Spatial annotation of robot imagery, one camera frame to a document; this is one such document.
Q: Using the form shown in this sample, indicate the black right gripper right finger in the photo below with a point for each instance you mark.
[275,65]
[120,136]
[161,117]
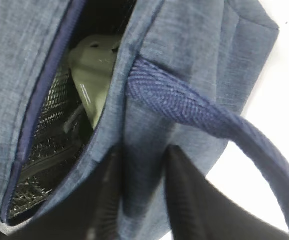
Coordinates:
[199,211]

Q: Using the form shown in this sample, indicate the green lidded glass food container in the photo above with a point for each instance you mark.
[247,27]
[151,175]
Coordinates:
[92,63]

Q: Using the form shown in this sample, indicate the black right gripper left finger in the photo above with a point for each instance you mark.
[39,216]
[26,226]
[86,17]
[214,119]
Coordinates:
[89,213]

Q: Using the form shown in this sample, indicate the navy blue lunch bag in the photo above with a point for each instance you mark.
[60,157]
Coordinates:
[183,74]

